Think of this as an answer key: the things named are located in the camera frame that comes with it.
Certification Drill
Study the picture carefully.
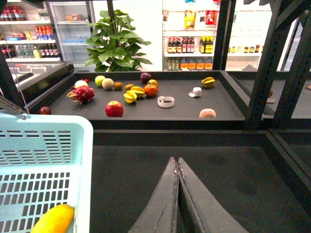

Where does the brown kiwi left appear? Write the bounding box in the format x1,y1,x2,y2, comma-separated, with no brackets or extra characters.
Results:
114,82,123,90

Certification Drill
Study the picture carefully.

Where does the yellow starfruit back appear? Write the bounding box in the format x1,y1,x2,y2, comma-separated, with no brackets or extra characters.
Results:
130,86,145,98

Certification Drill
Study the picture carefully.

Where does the small white tape roll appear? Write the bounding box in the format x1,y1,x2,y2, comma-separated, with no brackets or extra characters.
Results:
188,87,202,98

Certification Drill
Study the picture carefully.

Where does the peach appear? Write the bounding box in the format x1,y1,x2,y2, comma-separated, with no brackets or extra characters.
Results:
199,109,216,118

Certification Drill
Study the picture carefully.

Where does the white round fruit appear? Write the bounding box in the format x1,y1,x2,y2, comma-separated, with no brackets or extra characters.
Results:
74,80,88,88

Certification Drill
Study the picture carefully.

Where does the glass door refrigerator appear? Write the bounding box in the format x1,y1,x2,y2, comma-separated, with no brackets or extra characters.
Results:
47,0,95,72

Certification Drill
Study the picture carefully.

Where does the green apple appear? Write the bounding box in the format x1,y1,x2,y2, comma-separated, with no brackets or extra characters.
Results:
94,75,105,87

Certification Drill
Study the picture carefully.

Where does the chest freezer glass lid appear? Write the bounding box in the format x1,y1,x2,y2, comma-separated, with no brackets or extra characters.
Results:
8,62,74,102

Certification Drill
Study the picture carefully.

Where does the white grocery shelf right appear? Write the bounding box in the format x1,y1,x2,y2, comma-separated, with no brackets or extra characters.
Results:
162,0,272,71

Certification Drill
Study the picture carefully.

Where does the light blue plastic basket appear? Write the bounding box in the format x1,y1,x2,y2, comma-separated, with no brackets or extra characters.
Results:
0,111,93,233

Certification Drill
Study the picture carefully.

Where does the black fruit display tray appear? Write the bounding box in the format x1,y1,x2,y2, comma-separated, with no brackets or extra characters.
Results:
29,71,249,130

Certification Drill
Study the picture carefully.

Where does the yellow starfruit far right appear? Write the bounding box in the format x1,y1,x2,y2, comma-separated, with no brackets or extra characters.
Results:
201,77,216,88

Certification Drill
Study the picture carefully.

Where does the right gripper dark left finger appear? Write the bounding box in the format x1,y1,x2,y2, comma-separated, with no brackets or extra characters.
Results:
129,157,179,233

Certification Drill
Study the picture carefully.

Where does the black metal rack post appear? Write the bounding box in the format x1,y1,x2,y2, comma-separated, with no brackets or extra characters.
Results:
245,0,311,129

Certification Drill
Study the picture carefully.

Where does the dark purple fruit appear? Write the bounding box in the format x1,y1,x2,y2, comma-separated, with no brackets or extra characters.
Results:
140,72,152,84

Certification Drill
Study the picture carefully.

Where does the orange persimmon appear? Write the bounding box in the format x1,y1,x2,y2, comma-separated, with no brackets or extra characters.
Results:
144,84,158,97

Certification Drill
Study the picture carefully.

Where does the small dark red apple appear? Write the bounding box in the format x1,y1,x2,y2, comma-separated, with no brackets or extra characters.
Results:
39,106,52,115

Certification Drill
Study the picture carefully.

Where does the red yellow mango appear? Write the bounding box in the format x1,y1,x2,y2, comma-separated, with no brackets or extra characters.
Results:
147,79,159,87

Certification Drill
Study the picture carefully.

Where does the brown kiwi right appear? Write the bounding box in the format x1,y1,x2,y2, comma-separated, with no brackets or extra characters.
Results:
125,84,135,91

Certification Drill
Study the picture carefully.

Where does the large red apple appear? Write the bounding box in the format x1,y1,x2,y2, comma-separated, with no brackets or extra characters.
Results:
105,100,124,117

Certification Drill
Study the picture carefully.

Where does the brown kiwi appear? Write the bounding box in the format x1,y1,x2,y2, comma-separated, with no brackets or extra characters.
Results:
125,84,135,91
114,82,123,90

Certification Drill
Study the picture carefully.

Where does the white drinks shelf left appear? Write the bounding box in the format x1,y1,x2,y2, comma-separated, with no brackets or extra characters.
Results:
0,0,61,63

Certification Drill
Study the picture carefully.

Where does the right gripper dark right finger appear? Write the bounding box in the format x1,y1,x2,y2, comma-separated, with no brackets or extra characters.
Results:
177,157,247,233

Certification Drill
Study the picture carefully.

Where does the green potted plant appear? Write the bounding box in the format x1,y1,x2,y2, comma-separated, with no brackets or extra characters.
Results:
85,10,152,72

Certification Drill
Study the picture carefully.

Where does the yellow starfruit front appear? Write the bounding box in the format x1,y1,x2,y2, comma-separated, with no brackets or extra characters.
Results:
123,90,137,103

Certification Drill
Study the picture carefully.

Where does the white tape ring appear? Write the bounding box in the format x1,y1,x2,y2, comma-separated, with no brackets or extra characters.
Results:
157,96,175,109

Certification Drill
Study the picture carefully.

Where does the pink dragon fruit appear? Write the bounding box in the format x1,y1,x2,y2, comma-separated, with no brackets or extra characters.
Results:
67,86,95,105

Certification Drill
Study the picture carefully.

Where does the yellow starfruit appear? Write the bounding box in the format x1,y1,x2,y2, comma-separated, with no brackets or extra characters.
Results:
123,90,137,103
201,77,216,88
130,86,145,98

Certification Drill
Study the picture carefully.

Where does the grey basket handle front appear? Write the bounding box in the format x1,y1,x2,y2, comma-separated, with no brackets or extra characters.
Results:
0,96,26,119

